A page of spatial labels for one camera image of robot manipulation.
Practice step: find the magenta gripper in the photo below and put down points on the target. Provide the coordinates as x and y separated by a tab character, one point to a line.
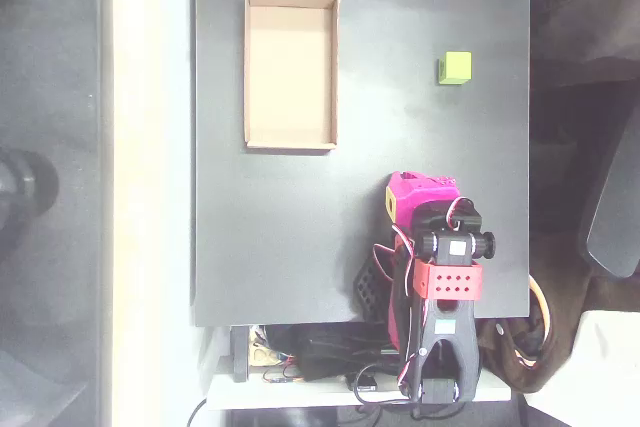
411	195

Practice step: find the green cube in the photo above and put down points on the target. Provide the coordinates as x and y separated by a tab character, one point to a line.
456	67

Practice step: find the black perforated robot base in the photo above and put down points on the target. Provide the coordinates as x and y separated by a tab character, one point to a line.
369	292

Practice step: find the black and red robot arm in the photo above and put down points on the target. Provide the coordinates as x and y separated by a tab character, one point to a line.
452	327

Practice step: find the cardboard box tray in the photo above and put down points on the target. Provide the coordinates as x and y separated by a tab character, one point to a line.
290	72

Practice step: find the black office chair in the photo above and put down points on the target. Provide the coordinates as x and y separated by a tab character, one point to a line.
615	207

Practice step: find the black power adapter bundle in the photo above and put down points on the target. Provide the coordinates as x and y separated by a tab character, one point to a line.
340	352

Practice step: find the brown jacket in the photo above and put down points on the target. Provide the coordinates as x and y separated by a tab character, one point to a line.
520	362

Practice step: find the small black connector box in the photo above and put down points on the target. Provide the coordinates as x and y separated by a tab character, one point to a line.
367	382

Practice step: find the small plywood piece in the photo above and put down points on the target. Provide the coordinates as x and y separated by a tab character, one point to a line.
262	354

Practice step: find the white shelf board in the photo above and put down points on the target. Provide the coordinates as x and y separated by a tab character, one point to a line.
300	392

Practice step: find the black table clamp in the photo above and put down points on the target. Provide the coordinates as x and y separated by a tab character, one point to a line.
240	354

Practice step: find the black round cylinder object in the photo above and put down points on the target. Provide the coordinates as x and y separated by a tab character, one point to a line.
27	192

